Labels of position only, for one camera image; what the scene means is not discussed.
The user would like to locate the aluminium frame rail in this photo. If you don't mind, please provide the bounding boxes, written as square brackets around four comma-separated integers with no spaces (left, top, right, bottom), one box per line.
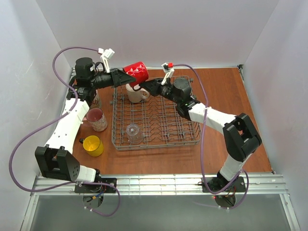
[34,173,289,196]

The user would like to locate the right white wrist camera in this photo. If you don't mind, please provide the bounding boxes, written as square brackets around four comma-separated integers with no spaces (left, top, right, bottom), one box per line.
[161,63,175,85]

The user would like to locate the red mug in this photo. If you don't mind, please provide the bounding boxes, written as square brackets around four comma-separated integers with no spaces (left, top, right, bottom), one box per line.
[123,61,149,91]

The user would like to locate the purple cable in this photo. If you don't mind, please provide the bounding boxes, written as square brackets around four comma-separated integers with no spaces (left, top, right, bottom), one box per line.
[9,47,122,217]
[173,64,250,210]

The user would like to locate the pink patterned mug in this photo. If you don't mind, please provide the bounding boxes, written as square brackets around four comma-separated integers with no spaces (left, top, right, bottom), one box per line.
[82,108,108,132]

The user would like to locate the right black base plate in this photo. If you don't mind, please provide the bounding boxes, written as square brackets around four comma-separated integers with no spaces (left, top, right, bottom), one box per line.
[198,177,246,193]

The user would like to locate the grey wire dish rack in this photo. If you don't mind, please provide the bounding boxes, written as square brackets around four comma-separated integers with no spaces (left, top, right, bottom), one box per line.
[111,86,201,151]

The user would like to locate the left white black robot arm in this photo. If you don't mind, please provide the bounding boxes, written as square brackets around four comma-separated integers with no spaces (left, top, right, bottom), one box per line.
[35,57,136,182]

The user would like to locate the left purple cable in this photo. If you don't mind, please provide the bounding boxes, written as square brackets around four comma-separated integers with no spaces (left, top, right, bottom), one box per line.
[9,47,122,217]

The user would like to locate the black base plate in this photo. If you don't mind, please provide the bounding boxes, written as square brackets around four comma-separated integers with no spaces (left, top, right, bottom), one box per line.
[74,178,117,194]
[198,177,246,193]

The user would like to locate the pale pink mug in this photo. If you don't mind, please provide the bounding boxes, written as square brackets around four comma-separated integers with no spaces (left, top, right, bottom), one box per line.
[125,84,150,103]

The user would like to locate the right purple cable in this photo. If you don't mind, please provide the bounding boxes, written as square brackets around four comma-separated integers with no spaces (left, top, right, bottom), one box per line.
[173,64,250,210]

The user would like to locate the clear glass cup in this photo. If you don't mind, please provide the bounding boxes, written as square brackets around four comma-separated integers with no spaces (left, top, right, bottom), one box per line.
[126,124,144,144]

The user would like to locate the yellow mug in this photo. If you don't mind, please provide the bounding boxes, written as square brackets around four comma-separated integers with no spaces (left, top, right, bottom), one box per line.
[79,135,104,157]

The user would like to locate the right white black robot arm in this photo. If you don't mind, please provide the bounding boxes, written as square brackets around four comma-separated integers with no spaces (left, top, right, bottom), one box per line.
[139,77,262,194]

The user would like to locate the tall cream decorated mug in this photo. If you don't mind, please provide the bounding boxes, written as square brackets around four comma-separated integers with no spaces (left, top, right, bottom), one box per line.
[90,90,102,109]

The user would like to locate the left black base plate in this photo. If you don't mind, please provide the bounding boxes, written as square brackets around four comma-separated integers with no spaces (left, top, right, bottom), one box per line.
[74,178,117,194]

